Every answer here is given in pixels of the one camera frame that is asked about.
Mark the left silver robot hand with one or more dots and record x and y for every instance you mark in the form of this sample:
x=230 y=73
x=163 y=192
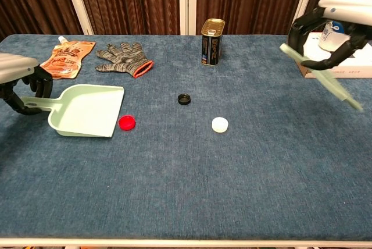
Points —
x=17 y=67

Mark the mint green plastic dustpan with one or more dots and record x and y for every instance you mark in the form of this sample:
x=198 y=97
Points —
x=87 y=110

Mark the orange spout pouch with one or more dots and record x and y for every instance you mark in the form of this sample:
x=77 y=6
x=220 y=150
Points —
x=65 y=60

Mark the red bottle cap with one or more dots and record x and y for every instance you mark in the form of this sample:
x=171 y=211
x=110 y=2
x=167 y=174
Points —
x=127 y=122

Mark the white flat cardboard box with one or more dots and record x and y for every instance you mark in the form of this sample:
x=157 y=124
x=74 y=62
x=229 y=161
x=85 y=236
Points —
x=357 y=65

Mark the black gold tin can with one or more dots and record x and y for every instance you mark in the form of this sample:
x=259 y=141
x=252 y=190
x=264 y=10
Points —
x=212 y=45

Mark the white bottle cap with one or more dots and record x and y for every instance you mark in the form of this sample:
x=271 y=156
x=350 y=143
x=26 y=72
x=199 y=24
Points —
x=219 y=124

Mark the blue white drink can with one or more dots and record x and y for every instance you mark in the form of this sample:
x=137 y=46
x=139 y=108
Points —
x=331 y=38

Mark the mint green hand brush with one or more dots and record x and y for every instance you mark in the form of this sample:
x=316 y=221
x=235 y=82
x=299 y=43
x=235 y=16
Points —
x=334 y=86

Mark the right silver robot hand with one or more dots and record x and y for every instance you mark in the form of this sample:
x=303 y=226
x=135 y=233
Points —
x=348 y=9

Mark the grey knit work glove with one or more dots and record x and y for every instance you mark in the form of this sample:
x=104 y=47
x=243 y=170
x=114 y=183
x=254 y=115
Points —
x=122 y=60

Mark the white table edge frame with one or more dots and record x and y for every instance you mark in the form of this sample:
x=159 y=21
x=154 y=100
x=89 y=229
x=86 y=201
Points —
x=186 y=243

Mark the black bottle cap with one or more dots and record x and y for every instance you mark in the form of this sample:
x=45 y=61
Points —
x=184 y=99

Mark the blue fabric table cover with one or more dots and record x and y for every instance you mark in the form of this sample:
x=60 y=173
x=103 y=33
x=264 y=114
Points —
x=186 y=173

